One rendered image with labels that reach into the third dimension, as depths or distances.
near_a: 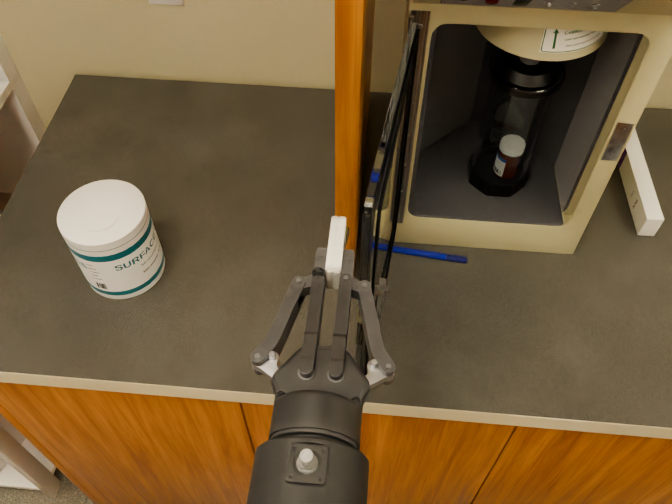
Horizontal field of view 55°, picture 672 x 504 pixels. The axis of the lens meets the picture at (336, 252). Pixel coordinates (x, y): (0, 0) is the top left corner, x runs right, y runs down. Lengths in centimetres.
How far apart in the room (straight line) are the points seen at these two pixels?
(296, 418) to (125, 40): 110
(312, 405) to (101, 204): 60
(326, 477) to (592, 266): 77
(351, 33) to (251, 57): 71
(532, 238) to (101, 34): 96
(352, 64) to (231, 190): 52
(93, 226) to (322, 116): 55
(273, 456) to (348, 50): 44
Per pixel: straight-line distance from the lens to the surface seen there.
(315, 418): 51
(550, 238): 113
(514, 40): 88
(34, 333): 112
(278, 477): 50
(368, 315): 59
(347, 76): 76
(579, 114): 109
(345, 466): 50
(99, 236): 99
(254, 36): 139
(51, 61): 160
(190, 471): 148
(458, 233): 110
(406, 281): 107
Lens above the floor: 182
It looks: 53 degrees down
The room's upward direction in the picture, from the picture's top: straight up
